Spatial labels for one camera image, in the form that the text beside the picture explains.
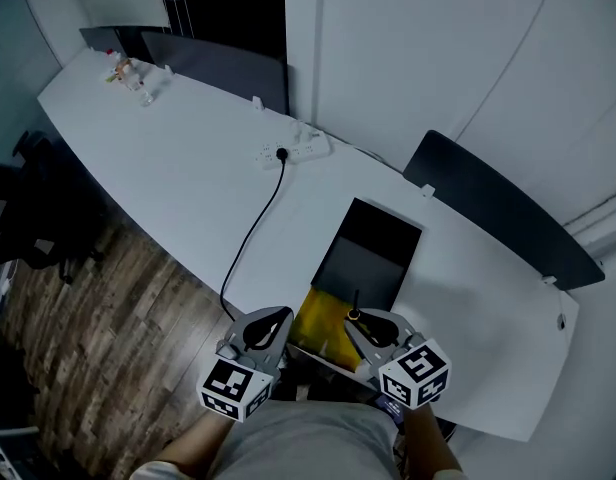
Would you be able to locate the person's grey shirt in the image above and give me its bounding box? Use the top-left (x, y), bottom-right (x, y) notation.
top-left (130, 400), bottom-right (469, 480)

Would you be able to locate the white side table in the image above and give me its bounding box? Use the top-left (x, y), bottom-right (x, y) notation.
top-left (0, 420), bottom-right (19, 480)

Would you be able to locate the dark grey desk divider panel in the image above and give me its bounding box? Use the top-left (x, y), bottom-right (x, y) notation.
top-left (79, 25), bottom-right (172, 64)
top-left (140, 31), bottom-right (291, 116)
top-left (402, 129), bottom-right (606, 292)

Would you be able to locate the black power cable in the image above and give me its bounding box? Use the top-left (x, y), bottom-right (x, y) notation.
top-left (219, 147), bottom-right (291, 323)

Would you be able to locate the white power adapter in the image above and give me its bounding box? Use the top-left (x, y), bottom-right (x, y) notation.
top-left (291, 120), bottom-right (323, 142)

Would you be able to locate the dark window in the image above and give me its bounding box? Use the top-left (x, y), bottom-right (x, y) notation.
top-left (154, 0), bottom-right (289, 64)

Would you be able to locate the white power strip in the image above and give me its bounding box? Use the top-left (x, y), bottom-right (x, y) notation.
top-left (255, 132), bottom-right (333, 171)

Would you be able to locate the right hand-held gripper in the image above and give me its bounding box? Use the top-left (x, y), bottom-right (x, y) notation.
top-left (343, 308), bottom-right (452, 412)

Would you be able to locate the black office chair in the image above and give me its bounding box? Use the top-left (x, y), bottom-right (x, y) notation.
top-left (0, 130), bottom-right (107, 285)

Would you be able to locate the person's right forearm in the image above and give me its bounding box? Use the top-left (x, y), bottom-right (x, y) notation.
top-left (400, 402), bottom-right (464, 474)

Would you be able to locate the person's left forearm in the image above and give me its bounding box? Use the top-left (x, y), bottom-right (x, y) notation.
top-left (152, 410), bottom-right (234, 474)

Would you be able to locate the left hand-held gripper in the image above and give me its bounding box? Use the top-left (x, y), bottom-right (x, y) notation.
top-left (196, 306), bottom-right (295, 423)

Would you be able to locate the white wall conduit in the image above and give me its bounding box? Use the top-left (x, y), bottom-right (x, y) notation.
top-left (562, 192), bottom-right (616, 249)

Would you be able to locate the black box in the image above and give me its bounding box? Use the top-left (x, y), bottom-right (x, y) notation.
top-left (286, 196), bottom-right (423, 377)

